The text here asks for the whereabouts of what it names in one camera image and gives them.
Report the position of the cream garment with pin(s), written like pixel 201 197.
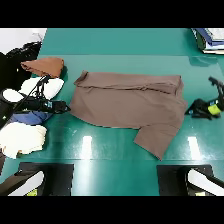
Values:
pixel 20 138

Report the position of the white garment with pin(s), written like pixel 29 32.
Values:
pixel 52 87

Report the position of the brown T-shirt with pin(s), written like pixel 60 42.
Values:
pixel 126 103

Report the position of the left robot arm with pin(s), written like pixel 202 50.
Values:
pixel 31 104

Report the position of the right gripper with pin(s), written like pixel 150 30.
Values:
pixel 200 107

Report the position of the blue garment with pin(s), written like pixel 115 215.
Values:
pixel 30 117

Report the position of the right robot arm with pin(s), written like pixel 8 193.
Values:
pixel 204 180

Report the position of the black garment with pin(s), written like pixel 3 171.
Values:
pixel 18 58

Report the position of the rust orange garment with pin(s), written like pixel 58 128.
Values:
pixel 45 66

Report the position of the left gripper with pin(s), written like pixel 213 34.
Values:
pixel 59 106

